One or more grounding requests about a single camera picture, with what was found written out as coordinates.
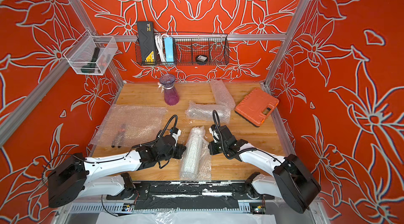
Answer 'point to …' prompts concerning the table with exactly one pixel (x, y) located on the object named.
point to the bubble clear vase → (196, 161)
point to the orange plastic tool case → (256, 107)
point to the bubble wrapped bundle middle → (204, 112)
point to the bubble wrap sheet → (129, 125)
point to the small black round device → (201, 58)
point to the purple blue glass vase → (167, 85)
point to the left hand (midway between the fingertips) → (188, 148)
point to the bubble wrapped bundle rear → (222, 95)
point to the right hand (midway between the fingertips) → (206, 147)
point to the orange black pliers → (118, 140)
